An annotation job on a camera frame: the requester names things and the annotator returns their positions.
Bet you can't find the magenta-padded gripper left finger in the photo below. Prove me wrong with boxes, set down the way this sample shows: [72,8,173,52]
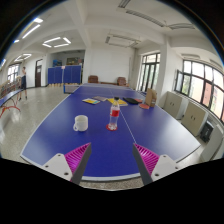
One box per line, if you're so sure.
[41,142,93,186]

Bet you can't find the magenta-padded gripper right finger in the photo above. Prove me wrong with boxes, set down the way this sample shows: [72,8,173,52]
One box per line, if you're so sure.
[132,143,183,186]

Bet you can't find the clear red-labelled water bottle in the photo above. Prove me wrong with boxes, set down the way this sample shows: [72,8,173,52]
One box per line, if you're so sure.
[107,96,121,131]

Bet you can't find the white mug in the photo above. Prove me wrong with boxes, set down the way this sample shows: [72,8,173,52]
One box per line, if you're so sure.
[72,114,89,133]

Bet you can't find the yellow and blue booklet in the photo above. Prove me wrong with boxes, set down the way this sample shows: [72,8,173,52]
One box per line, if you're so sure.
[81,97,101,105]

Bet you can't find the white cabinet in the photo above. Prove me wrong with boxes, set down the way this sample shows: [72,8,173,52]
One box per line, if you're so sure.
[180,101,209,137]
[162,91,184,119]

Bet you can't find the brown cardboard box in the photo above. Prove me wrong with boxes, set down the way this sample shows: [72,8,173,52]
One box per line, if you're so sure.
[144,88,158,108]

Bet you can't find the yellow book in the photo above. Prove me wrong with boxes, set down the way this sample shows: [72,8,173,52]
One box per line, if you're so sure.
[107,97,129,107]

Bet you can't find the grey flat booklet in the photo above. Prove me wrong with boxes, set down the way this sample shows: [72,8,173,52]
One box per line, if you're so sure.
[92,95,108,102]

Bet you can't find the black bin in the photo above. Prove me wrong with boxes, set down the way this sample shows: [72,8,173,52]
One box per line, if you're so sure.
[199,120,215,144]

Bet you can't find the brown armchair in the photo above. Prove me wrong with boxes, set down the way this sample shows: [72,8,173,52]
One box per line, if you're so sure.
[87,75,100,84]
[116,76,128,87]

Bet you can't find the blue partition boards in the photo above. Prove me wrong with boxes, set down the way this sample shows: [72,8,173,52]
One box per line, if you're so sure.
[47,64,83,87]

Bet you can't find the tall black-framed window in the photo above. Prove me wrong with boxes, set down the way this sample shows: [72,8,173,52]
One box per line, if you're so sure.
[138,52,161,93]

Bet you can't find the wide black-framed window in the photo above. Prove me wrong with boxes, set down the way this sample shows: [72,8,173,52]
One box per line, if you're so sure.
[174,59,224,123]

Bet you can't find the red-legged blue table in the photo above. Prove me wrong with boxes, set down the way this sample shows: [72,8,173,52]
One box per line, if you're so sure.
[0,88,24,119]

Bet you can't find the dark door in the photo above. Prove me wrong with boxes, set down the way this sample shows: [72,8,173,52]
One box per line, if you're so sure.
[34,59,43,88]

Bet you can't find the person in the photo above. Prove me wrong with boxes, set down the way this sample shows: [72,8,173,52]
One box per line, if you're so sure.
[18,66,28,101]

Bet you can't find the ceiling lights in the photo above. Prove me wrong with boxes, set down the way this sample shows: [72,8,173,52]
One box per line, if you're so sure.
[0,17,73,64]

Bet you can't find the ceiling air conditioner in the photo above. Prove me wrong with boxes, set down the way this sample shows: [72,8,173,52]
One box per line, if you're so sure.
[104,32,142,48]

